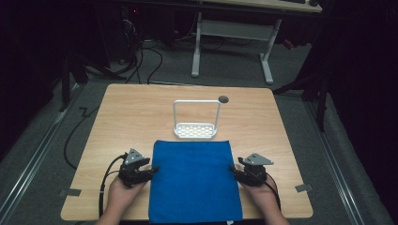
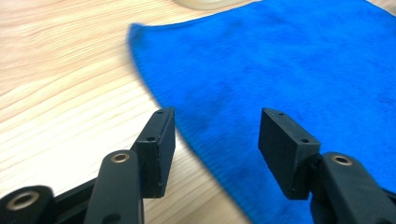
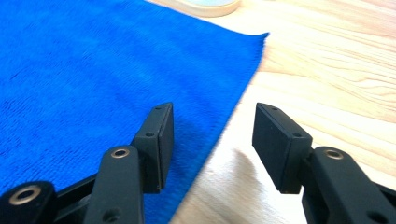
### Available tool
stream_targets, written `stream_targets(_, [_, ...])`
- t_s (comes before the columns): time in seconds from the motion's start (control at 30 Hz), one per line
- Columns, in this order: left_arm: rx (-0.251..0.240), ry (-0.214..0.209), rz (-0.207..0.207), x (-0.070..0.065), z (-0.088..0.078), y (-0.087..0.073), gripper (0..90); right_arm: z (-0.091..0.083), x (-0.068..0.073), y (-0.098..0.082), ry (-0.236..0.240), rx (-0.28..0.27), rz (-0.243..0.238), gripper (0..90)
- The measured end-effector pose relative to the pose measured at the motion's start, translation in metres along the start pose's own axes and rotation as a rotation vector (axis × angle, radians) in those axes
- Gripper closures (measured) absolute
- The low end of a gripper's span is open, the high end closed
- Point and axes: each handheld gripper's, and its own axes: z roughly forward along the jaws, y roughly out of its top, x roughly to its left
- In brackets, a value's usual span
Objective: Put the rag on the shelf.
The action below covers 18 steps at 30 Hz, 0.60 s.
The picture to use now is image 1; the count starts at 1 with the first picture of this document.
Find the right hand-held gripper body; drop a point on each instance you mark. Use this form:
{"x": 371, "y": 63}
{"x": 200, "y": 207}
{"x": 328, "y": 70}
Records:
{"x": 256, "y": 160}

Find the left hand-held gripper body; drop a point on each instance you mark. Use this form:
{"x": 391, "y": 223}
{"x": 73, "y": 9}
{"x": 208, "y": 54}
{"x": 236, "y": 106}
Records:
{"x": 133, "y": 156}

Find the person's right hand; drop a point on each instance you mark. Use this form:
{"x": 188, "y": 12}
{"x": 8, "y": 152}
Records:
{"x": 264, "y": 195}

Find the black metal stand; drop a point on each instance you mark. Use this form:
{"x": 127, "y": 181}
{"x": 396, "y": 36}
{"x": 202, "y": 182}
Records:
{"x": 320, "y": 93}
{"x": 65, "y": 81}

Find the blue cloth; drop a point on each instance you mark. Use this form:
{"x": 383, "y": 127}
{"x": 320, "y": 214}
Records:
{"x": 194, "y": 181}

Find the black round table grommet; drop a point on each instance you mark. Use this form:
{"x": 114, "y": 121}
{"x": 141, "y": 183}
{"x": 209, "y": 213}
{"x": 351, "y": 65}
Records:
{"x": 223, "y": 99}

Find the grey tape piece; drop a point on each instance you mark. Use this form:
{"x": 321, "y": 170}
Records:
{"x": 303, "y": 187}
{"x": 73, "y": 192}

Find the metal floor rail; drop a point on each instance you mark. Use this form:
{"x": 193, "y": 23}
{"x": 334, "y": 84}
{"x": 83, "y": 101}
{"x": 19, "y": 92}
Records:
{"x": 334, "y": 162}
{"x": 34, "y": 156}

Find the white-framed wooden desk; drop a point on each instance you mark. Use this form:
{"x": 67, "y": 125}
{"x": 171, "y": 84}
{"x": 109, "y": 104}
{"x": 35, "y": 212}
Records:
{"x": 237, "y": 29}

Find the person's left hand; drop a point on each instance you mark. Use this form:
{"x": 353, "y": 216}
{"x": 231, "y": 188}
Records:
{"x": 120, "y": 195}

